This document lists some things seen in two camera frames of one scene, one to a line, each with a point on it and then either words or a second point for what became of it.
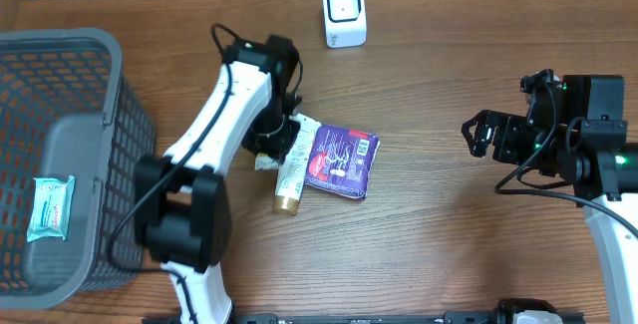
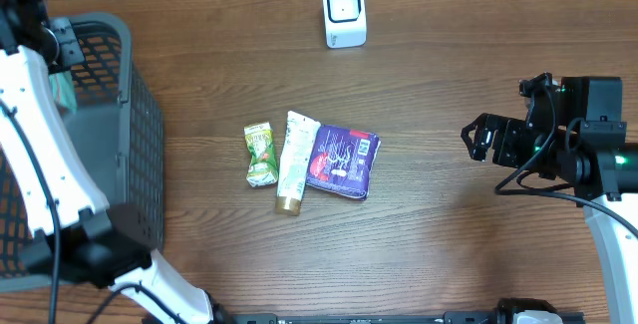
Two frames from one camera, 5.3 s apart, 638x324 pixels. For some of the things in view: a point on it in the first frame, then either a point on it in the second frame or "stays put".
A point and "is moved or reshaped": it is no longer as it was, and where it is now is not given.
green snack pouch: [264, 162] is moved or reshaped
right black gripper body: [515, 141] stays put
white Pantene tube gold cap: [299, 143] stays put
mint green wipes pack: [50, 208] is moved or reshaped
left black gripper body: [269, 140] to [62, 35]
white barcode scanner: [344, 13] stays put
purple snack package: [342, 162] stays put
